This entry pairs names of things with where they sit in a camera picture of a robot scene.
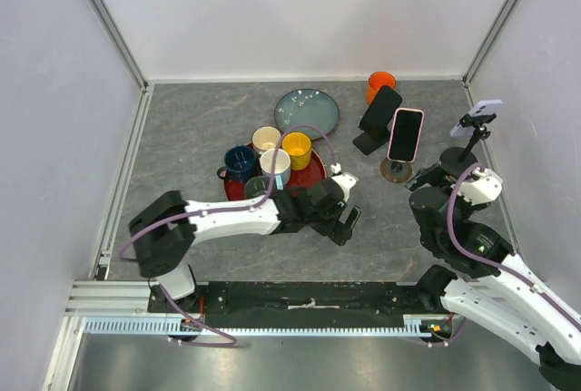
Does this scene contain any black tripod phone stand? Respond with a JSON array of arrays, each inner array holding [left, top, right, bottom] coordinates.
[[439, 123, 491, 176]]

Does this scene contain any pink case phone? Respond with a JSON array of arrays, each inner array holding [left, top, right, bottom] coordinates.
[[387, 108, 424, 162]]

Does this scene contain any black phone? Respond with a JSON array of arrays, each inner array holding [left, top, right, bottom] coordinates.
[[359, 85, 402, 139]]

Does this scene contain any purple case phone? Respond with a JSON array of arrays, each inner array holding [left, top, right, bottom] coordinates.
[[449, 99, 503, 138]]

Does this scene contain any red round tray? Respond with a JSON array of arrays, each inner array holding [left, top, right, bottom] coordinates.
[[223, 143, 327, 200]]

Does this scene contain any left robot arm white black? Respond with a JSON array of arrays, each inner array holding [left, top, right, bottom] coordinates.
[[129, 173, 360, 312]]

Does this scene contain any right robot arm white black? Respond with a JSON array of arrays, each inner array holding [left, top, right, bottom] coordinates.
[[406, 162, 580, 390]]

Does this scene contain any wooden base phone stand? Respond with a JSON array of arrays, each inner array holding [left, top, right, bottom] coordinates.
[[380, 158, 413, 183]]

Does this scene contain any black folding phone stand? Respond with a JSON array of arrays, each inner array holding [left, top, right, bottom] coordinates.
[[352, 123, 391, 156]]

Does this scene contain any light blue white mug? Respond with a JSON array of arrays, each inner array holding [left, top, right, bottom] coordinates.
[[259, 148, 291, 190]]

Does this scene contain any yellow cup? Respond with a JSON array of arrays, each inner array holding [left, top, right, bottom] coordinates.
[[281, 132, 312, 171]]

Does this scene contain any grey mug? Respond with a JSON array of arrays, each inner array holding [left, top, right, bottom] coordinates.
[[243, 175, 277, 200]]

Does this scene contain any cream mug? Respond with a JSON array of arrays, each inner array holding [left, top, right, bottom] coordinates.
[[251, 126, 281, 156]]

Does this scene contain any dark blue mug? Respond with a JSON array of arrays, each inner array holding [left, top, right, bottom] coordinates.
[[216, 145, 256, 184]]

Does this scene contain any teal ceramic plate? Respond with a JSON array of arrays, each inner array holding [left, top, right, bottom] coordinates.
[[273, 88, 340, 140]]

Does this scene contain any orange mug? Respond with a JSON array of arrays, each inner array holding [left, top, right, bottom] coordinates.
[[366, 71, 397, 104]]

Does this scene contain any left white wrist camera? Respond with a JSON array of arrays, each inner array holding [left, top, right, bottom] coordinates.
[[330, 162, 359, 202]]

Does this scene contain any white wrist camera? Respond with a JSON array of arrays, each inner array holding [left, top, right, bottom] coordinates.
[[457, 168, 503, 206], [330, 162, 359, 202]]

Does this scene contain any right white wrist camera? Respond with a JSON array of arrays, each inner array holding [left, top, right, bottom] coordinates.
[[457, 168, 503, 206]]

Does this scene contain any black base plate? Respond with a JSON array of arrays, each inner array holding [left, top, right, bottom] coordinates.
[[177, 281, 448, 329]]

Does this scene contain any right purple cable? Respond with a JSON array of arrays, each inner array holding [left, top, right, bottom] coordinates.
[[426, 162, 581, 349]]

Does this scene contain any purple cable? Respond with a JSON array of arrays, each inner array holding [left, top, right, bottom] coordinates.
[[426, 162, 581, 349], [118, 124, 340, 347]]

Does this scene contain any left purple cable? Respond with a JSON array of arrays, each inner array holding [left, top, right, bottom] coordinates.
[[118, 124, 340, 347]]

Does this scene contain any left aluminium frame post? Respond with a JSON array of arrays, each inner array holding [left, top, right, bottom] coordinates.
[[62, 0, 150, 92]]

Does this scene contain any aluminium frame post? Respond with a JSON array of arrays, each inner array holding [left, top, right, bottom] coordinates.
[[62, 0, 150, 92], [462, 0, 520, 88]]

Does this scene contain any right aluminium frame post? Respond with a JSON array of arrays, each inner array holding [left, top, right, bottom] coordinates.
[[462, 0, 520, 88]]

